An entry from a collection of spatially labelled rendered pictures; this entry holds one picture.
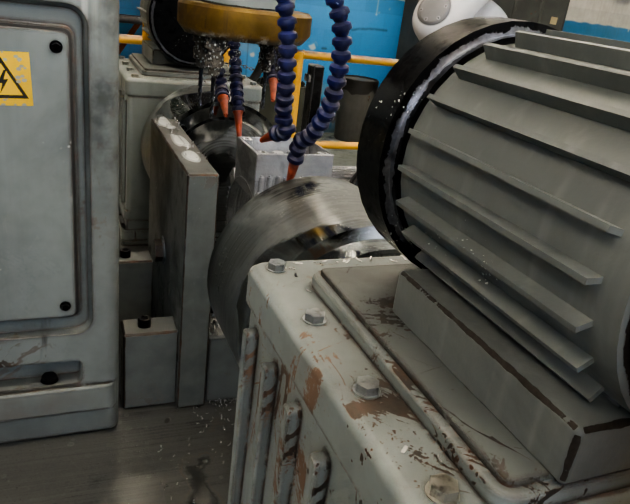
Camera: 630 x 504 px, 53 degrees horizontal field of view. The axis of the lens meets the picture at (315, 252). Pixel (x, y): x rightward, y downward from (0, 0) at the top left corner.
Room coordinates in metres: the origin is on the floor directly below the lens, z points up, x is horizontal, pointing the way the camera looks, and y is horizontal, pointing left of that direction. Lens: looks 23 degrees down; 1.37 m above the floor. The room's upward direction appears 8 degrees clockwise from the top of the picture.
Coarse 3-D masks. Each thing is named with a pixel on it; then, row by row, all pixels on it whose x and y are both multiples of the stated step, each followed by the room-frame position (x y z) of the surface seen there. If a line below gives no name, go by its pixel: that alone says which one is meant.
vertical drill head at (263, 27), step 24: (192, 0) 0.86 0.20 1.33; (216, 0) 0.85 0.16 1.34; (240, 0) 0.84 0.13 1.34; (264, 0) 0.85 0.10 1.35; (192, 24) 0.83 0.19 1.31; (216, 24) 0.82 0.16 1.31; (240, 24) 0.81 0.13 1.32; (264, 24) 0.82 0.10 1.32; (216, 48) 0.84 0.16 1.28; (264, 48) 0.95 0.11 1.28; (216, 72) 0.84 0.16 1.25; (264, 72) 0.96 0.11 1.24; (264, 96) 0.96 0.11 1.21
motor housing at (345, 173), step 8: (336, 168) 0.97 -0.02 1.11; (344, 168) 0.98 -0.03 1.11; (352, 168) 0.99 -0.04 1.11; (240, 176) 0.92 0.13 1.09; (336, 176) 0.94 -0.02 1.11; (344, 176) 0.95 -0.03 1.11; (352, 176) 0.96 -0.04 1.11; (232, 184) 0.96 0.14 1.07; (232, 192) 0.97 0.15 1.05; (240, 192) 0.98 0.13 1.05; (232, 200) 0.98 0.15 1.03; (240, 200) 0.98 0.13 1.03; (248, 200) 0.99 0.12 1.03; (232, 208) 0.98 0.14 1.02; (232, 216) 0.98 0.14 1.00
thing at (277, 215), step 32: (288, 192) 0.67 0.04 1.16; (320, 192) 0.67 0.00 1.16; (352, 192) 0.68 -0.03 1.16; (256, 224) 0.64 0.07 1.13; (288, 224) 0.60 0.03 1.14; (320, 224) 0.59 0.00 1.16; (352, 224) 0.58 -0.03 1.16; (224, 256) 0.64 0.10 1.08; (256, 256) 0.59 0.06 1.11; (288, 256) 0.55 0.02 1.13; (320, 256) 0.55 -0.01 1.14; (352, 256) 0.54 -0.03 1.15; (384, 256) 0.55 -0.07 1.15; (224, 288) 0.61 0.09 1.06; (224, 320) 0.60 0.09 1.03
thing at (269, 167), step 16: (240, 144) 0.94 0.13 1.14; (256, 144) 0.96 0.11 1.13; (272, 144) 0.98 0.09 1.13; (288, 144) 0.99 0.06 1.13; (240, 160) 0.93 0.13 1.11; (256, 160) 0.86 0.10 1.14; (272, 160) 0.87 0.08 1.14; (304, 160) 0.90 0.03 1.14; (320, 160) 0.91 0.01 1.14; (256, 176) 0.86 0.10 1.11; (272, 176) 0.88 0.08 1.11; (304, 176) 0.90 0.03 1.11; (256, 192) 0.87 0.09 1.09
